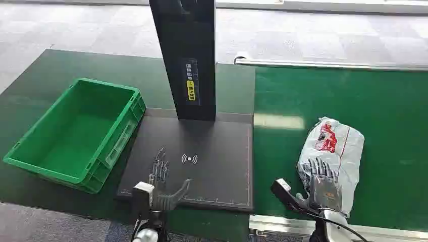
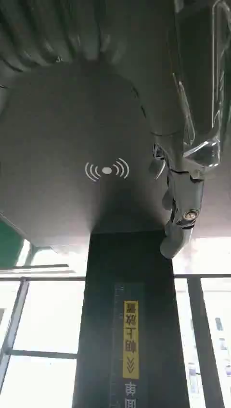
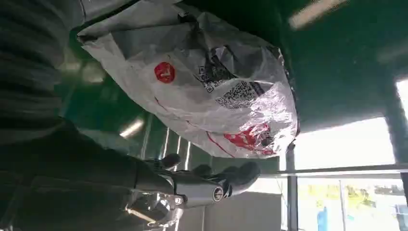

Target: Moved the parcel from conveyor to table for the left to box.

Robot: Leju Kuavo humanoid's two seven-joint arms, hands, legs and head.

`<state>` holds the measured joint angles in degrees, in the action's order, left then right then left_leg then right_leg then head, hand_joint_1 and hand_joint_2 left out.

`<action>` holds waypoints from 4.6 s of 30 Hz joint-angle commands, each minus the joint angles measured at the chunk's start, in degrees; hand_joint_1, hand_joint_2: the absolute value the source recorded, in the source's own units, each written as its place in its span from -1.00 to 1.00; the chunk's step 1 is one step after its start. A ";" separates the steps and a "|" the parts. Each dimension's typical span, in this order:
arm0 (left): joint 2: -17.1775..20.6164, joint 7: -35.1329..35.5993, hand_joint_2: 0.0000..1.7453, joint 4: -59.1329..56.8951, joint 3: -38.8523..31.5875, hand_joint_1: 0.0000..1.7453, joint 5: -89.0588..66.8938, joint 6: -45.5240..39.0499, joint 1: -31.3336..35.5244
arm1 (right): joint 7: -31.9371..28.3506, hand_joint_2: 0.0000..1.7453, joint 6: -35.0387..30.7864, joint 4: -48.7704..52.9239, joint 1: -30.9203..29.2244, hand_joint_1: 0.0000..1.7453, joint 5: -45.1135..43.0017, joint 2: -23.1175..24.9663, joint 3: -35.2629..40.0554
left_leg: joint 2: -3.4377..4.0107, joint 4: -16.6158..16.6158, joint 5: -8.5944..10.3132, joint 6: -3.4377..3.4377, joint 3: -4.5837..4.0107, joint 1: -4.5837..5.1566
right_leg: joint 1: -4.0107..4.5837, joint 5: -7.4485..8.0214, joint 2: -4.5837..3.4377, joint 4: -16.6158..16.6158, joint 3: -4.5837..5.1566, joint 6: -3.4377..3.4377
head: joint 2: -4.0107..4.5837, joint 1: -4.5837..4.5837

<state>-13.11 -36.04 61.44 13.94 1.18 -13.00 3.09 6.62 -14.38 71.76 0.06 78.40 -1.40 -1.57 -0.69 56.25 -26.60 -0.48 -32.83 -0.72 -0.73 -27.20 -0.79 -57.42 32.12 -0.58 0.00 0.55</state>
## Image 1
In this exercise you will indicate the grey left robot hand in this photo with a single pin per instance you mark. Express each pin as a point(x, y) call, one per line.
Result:
point(164, 193)

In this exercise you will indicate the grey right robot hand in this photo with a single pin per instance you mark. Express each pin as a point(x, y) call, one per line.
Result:
point(322, 188)

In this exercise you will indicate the white plastic parcel bag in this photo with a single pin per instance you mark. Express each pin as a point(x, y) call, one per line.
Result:
point(344, 147)

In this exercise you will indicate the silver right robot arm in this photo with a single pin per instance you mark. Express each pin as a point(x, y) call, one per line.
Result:
point(329, 227)

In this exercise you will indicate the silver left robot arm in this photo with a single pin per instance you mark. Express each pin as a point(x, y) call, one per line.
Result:
point(150, 228)

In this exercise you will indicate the black scanner platform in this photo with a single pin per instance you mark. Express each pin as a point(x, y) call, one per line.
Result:
point(214, 160)

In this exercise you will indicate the green conveyor belt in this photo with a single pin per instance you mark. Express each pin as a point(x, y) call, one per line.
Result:
point(367, 133)

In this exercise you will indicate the yellow black warning label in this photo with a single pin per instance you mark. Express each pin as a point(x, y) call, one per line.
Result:
point(190, 90)

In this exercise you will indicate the green plastic crate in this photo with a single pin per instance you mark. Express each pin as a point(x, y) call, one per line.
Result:
point(72, 133)

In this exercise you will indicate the black scanner column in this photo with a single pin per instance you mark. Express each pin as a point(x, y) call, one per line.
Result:
point(187, 40)

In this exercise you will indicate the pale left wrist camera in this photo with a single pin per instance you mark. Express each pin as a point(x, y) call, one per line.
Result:
point(143, 197)

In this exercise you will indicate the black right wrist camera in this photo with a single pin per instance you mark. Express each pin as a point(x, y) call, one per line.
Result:
point(284, 193)

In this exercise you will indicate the silver conveyor frame edge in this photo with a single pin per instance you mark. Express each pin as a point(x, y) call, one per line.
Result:
point(287, 225)

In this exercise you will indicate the silver conveyor rail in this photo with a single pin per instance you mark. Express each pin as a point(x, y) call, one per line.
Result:
point(331, 63)

